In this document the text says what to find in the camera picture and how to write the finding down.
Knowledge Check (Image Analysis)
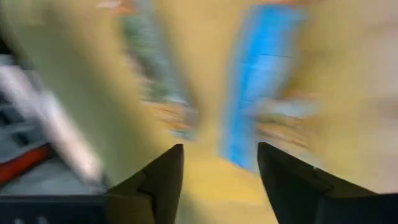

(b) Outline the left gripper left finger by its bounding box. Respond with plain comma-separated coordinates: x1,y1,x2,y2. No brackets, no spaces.
104,142,185,224

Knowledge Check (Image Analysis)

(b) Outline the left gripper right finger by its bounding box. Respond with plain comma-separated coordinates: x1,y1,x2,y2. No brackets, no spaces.
256,141,374,224

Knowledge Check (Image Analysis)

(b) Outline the yellow plastic tray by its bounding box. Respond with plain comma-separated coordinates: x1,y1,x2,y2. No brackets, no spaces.
0,0,280,224

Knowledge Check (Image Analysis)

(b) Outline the blue granola bar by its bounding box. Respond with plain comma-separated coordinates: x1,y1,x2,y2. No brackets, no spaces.
219,4,318,172

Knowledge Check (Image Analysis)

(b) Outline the white light bar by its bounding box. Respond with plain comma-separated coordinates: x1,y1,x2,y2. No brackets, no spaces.
0,63,105,186

